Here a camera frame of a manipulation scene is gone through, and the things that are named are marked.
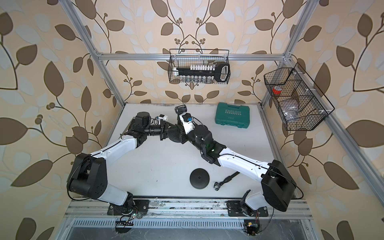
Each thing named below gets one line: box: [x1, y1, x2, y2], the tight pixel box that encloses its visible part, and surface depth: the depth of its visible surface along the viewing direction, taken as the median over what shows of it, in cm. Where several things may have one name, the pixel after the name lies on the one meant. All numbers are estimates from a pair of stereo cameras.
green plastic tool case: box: [215, 102, 250, 128], surface depth 110 cm
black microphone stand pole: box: [174, 104, 188, 126], surface depth 65 cm
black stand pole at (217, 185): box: [213, 171, 240, 191], surface depth 82 cm
